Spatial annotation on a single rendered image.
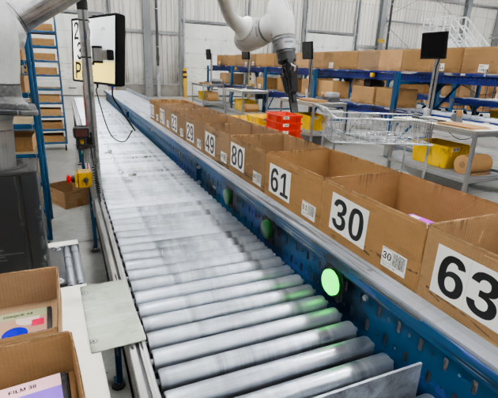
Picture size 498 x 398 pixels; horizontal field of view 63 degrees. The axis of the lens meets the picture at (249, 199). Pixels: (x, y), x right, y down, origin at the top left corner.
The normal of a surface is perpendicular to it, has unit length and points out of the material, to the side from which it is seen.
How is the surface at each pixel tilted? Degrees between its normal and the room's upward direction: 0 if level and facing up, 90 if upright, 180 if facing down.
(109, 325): 0
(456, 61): 90
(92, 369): 0
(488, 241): 90
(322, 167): 90
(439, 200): 90
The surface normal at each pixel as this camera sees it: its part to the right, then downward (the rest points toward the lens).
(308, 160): 0.40, 0.29
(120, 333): 0.04, -0.95
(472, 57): -0.91, 0.07
